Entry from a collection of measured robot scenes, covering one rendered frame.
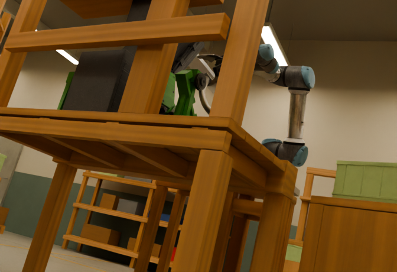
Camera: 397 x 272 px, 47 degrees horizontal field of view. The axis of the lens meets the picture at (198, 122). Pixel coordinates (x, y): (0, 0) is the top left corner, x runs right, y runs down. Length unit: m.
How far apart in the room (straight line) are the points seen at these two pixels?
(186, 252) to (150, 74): 0.73
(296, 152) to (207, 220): 1.07
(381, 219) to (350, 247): 0.17
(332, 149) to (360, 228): 5.85
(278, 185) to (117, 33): 0.95
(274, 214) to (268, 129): 6.14
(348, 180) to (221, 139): 0.74
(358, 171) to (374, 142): 5.71
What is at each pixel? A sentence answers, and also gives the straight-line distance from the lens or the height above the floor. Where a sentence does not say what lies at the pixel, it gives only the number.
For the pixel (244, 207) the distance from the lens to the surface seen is 2.41.
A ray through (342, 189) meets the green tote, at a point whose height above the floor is 0.83.
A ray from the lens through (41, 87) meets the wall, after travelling 11.31.
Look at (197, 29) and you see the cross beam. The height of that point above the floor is 1.21.
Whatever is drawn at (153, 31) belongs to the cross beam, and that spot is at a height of 1.22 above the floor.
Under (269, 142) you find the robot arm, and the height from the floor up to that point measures 1.09.
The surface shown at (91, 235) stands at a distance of 8.55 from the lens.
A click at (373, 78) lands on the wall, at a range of 8.22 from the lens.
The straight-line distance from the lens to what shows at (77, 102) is 2.25.
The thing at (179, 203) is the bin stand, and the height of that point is 0.69.
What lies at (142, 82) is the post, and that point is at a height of 1.01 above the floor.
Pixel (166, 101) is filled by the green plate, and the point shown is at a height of 1.09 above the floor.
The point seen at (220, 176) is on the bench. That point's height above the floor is 0.68.
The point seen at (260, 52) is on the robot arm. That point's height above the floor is 1.32.
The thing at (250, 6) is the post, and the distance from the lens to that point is 1.76.
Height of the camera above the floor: 0.41
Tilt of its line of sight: 16 degrees up
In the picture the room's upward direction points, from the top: 14 degrees clockwise
